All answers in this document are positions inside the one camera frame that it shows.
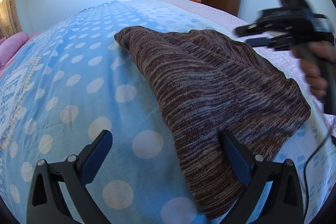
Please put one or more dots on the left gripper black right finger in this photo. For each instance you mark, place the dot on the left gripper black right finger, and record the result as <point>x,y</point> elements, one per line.
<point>279,181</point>

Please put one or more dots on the brown knitted sweater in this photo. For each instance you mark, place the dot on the brown knitted sweater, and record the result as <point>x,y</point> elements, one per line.
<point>204,83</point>

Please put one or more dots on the folded pink blanket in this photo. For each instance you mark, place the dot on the folded pink blanket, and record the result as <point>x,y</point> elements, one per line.
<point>10,46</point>

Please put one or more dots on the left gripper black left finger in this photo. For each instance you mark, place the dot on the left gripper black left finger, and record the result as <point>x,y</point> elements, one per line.
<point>46,203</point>

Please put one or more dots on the orange patterned curtain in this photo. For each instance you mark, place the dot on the orange patterned curtain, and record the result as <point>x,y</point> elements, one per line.
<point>9,21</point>

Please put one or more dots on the blue pink patterned bedspread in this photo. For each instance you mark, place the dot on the blue pink patterned bedspread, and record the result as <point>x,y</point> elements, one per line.
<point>72,81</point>

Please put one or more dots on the person's right hand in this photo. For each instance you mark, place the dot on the person's right hand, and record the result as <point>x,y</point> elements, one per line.
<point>318,85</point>

